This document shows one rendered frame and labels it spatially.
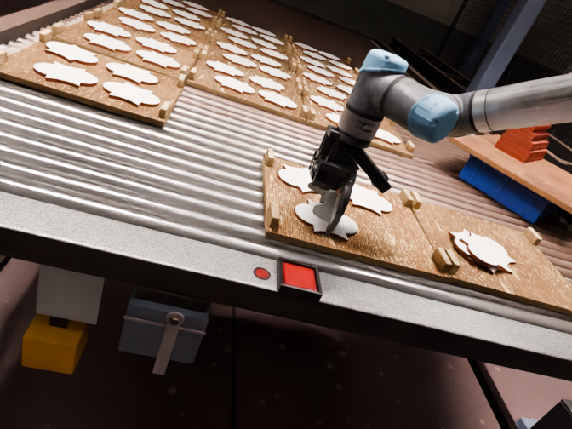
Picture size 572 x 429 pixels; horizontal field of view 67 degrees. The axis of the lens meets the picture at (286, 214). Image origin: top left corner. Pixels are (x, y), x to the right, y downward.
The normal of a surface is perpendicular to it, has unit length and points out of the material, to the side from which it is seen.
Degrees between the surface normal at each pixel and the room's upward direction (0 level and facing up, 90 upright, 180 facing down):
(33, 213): 0
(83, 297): 90
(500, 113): 106
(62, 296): 90
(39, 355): 90
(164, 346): 90
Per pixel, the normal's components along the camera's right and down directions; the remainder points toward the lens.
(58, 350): 0.05, 0.54
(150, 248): 0.33, -0.80
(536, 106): -0.65, 0.42
